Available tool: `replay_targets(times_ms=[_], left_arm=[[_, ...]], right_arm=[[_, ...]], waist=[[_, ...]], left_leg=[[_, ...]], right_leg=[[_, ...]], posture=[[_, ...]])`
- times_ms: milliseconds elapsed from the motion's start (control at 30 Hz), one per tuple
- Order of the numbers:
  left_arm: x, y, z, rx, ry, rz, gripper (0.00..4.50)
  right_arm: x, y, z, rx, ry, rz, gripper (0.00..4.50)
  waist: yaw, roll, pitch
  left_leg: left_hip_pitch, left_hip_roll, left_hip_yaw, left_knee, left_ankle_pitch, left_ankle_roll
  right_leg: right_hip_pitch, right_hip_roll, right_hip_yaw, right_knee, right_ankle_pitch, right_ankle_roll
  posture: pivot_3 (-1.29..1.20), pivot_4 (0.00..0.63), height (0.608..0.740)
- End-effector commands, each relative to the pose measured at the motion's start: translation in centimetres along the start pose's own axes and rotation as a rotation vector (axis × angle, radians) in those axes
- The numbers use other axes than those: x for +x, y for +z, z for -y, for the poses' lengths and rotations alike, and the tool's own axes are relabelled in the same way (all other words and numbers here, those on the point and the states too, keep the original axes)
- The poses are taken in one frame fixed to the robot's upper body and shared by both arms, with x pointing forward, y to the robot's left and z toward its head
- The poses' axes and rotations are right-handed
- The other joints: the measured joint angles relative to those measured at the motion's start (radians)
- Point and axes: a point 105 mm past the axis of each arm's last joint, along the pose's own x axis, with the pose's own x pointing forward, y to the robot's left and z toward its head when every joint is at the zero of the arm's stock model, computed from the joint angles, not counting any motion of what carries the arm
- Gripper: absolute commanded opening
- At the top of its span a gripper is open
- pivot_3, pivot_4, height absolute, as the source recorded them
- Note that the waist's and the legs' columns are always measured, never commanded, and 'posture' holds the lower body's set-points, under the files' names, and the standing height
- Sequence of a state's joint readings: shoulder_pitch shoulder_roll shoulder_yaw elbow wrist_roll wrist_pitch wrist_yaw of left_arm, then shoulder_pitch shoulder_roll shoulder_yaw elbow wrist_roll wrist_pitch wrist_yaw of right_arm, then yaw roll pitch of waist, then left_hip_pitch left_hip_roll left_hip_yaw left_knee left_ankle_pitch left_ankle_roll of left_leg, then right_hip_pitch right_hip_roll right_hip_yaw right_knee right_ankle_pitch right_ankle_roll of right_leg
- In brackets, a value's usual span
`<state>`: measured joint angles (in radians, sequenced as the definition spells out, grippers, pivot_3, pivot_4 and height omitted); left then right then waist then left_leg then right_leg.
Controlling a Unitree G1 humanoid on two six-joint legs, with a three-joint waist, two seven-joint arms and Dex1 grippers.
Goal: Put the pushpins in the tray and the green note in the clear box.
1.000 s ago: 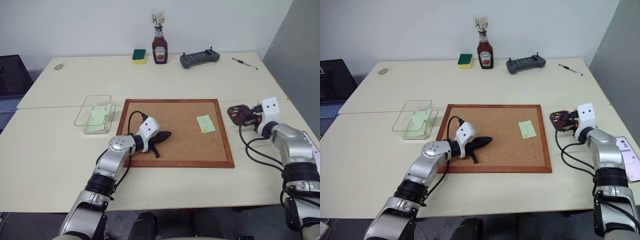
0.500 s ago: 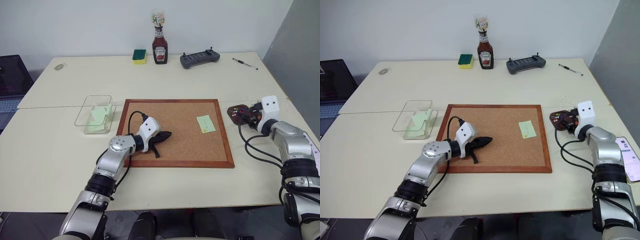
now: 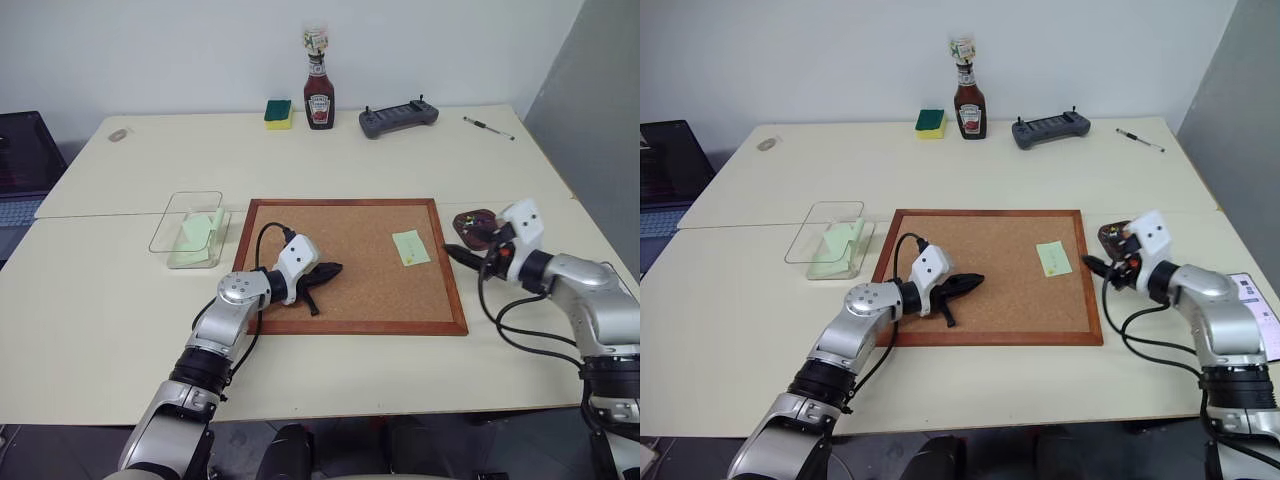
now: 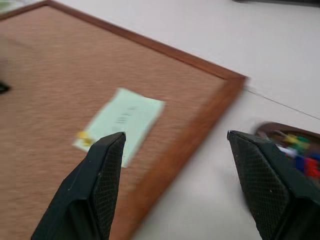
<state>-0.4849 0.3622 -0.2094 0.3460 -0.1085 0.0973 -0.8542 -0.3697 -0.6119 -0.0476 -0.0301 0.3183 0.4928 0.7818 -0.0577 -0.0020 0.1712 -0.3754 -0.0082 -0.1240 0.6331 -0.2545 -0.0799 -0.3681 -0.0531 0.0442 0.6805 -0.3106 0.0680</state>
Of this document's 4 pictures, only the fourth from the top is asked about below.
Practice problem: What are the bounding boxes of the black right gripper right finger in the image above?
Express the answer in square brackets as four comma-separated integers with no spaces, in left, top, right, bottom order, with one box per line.
[226,129,320,240]

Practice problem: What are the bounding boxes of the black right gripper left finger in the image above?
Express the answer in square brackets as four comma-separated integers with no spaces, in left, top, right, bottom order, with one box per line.
[30,131,127,240]

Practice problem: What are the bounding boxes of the pile of coloured pushpins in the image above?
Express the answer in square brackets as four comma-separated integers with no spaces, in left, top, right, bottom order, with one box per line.
[273,129,320,179]

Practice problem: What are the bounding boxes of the brown wooden tray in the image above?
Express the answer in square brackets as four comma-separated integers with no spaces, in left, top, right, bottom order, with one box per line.
[251,121,320,186]

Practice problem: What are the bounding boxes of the green paper note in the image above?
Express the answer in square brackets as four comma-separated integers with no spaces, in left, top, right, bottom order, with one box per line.
[71,87,166,169]

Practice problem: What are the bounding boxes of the yellow pushpin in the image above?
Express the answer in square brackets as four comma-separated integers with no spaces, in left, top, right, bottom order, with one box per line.
[76,131,95,147]

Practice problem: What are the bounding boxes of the black left gripper tip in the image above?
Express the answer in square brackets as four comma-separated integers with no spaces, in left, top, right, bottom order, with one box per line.
[0,81,11,95]

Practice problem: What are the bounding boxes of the cork board with wooden frame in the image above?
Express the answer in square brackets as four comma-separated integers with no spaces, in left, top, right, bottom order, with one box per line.
[0,0,249,240]

